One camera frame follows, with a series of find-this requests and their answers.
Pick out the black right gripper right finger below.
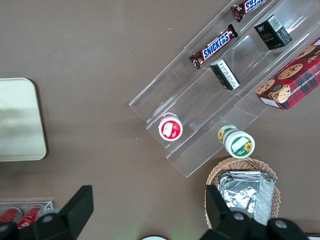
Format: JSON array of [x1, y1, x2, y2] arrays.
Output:
[[199, 184, 266, 240]]

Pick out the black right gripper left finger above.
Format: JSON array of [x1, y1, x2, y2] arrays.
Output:
[[33, 184, 95, 240]]

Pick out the light wicker basket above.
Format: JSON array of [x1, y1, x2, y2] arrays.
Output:
[[205, 157, 282, 230]]

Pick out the beige plastic tray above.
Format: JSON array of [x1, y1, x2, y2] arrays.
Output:
[[0, 77, 48, 162]]

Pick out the clear acrylic bottle rack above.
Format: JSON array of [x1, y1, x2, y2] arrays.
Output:
[[0, 199, 54, 226]]

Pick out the stack of foil trays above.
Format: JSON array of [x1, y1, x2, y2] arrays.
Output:
[[216, 170, 277, 226]]

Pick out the green lid yogurt cup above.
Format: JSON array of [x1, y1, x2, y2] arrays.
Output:
[[216, 124, 256, 160]]

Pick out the red lid yogurt cup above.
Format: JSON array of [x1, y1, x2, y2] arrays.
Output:
[[157, 112, 184, 142]]

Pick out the clear acrylic step stand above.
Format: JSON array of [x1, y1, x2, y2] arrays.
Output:
[[128, 0, 320, 179]]

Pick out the small black carton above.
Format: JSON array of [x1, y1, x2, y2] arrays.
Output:
[[253, 13, 293, 51], [209, 59, 242, 91]]

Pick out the red tartan cookie box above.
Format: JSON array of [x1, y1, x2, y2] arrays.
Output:
[[255, 37, 320, 111]]

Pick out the Snickers bar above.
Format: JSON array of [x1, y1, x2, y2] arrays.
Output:
[[230, 0, 267, 24], [188, 23, 239, 70]]

